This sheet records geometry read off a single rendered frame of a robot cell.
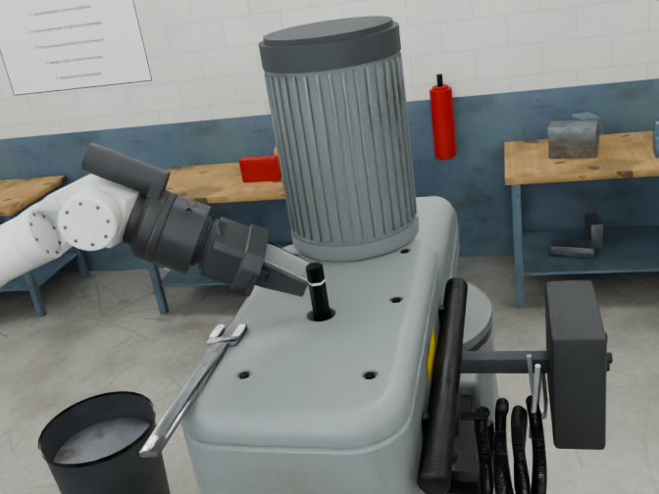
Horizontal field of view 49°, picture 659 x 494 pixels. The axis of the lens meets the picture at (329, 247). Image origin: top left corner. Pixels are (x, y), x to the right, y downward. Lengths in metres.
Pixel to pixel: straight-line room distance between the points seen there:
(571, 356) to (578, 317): 0.08
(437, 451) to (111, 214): 0.44
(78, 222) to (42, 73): 5.25
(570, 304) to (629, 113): 4.00
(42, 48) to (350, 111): 5.14
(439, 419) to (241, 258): 0.29
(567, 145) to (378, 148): 3.69
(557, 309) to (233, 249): 0.59
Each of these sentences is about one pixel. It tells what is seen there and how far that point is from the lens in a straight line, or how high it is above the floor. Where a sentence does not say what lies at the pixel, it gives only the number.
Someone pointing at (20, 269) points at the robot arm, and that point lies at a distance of 0.94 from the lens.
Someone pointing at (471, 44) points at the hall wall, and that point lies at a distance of 5.05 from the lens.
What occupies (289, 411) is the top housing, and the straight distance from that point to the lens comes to 0.76.
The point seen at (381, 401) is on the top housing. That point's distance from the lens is 0.76.
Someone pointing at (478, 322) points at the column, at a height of 1.56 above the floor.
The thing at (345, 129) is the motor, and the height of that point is 2.08.
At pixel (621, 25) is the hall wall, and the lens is 5.09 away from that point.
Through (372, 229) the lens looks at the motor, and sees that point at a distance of 1.04.
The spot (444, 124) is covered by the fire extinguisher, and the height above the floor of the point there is 1.05.
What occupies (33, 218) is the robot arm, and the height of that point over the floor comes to 2.07.
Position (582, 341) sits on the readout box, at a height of 1.72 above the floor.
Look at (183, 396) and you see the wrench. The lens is 0.81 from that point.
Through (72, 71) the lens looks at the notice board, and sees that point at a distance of 5.95.
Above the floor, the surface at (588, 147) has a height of 0.95.
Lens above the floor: 2.33
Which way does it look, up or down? 23 degrees down
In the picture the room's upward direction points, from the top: 9 degrees counter-clockwise
